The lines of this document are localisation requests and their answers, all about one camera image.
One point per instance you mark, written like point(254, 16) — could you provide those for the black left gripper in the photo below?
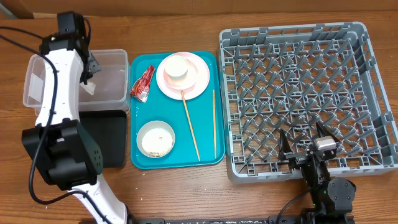
point(95, 67)

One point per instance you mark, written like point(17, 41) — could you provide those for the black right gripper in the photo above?
point(298, 158)

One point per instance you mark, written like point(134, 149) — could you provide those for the white napkin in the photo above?
point(89, 87)

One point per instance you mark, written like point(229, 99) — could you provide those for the red snack wrapper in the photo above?
point(140, 89)

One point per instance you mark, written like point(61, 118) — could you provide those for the grey bowl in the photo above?
point(148, 126)

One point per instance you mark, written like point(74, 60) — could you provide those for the white rice pile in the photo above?
point(157, 142)

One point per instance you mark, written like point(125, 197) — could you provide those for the wooden chopstick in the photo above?
point(214, 124)
point(190, 125)

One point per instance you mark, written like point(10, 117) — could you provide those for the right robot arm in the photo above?
point(332, 197)

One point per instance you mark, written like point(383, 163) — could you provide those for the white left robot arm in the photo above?
point(66, 159)

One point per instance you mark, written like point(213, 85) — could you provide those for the clear plastic bin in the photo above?
point(112, 83)

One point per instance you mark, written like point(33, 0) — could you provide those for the black plastic tray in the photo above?
point(109, 129)

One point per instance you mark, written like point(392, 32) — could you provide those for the grey dish rack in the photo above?
point(291, 78)

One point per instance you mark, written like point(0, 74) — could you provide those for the cream cup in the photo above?
point(176, 66)

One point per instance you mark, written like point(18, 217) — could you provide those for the teal serving tray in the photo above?
point(160, 107)

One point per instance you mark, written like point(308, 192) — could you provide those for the white plate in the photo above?
point(199, 72)

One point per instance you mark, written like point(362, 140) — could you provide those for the pink bowl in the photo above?
point(182, 83)

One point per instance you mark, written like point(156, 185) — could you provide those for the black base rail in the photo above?
point(270, 220)

